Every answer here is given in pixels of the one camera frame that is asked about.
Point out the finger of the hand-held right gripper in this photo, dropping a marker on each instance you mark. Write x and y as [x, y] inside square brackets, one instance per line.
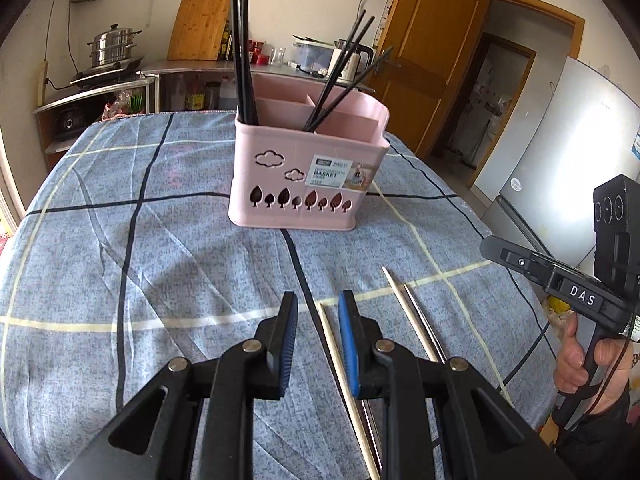
[520, 262]

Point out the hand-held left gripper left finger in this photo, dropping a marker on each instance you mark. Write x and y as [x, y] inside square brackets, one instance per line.
[287, 345]

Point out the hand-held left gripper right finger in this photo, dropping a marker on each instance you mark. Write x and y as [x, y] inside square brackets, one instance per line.
[348, 345]

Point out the wooden chopstick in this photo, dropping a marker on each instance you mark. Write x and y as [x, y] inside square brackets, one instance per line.
[345, 390]
[407, 305]

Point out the metal chopstick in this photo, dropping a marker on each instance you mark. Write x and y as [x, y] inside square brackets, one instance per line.
[422, 312]
[371, 430]

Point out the pink plastic utensil basket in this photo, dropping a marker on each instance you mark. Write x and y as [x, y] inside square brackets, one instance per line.
[280, 180]

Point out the bunch of black chopsticks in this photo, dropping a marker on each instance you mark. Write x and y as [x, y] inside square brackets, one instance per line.
[244, 75]

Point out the person's right forearm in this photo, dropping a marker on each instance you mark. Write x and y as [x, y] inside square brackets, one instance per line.
[600, 442]

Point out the person's right hand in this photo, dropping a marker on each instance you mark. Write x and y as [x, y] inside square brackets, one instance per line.
[570, 355]

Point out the silver refrigerator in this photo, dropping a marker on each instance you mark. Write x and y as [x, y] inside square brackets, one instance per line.
[565, 160]

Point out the blue plaid tablecloth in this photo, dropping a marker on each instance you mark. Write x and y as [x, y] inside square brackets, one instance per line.
[150, 260]

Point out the brown wooden door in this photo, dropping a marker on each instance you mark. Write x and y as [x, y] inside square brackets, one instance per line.
[430, 50]

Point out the white plastic jug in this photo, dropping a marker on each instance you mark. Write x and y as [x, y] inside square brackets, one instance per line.
[228, 95]

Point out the white electric kettle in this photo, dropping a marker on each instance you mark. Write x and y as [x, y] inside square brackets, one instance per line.
[357, 62]

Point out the yellow oil bottle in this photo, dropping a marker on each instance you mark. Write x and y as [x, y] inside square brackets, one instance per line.
[196, 100]

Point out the clear drinking glass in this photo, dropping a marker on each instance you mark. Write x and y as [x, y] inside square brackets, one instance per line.
[279, 56]

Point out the steel kitchen counter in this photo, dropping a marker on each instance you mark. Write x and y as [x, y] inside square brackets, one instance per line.
[200, 66]

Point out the black kitchen appliance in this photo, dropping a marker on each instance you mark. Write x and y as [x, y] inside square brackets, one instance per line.
[69, 122]

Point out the low steel stand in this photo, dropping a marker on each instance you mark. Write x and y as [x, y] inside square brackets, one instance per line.
[90, 97]

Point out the black induction cooker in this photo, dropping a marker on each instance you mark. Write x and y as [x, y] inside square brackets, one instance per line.
[105, 75]

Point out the wooden cutting board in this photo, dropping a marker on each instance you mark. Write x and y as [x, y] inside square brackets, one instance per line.
[197, 27]

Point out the steel steamer pot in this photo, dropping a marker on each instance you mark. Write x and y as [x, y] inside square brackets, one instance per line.
[112, 47]

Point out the beige power strip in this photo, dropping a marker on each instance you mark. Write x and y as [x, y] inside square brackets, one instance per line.
[43, 82]

